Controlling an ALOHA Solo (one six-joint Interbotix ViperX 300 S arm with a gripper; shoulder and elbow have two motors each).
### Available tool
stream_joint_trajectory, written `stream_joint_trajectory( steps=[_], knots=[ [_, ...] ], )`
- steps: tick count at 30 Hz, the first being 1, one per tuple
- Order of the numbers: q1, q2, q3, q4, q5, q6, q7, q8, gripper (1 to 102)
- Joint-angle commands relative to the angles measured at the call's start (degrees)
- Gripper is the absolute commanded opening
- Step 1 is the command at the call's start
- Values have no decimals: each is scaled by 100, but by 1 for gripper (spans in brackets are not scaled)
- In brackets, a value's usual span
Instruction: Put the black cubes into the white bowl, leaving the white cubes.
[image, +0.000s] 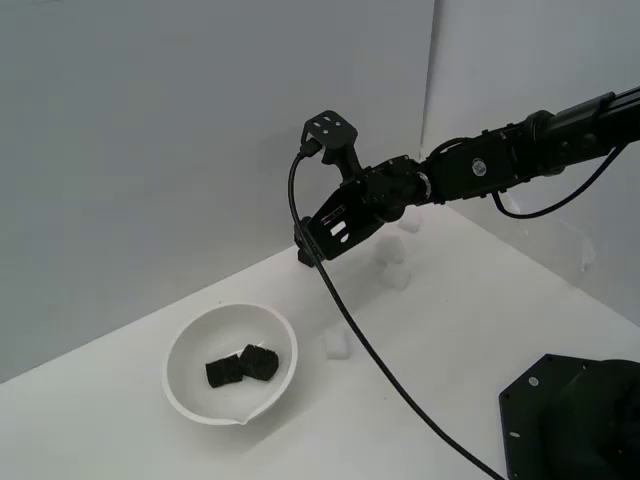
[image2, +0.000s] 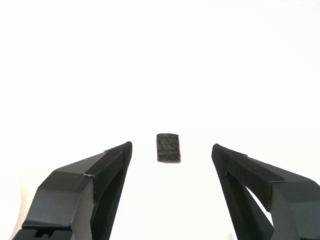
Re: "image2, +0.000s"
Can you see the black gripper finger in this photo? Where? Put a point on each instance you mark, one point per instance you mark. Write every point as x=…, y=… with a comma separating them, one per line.
x=295, y=212
x=62, y=200

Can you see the small black foam box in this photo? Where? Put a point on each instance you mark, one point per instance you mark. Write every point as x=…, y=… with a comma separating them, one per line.
x=168, y=148

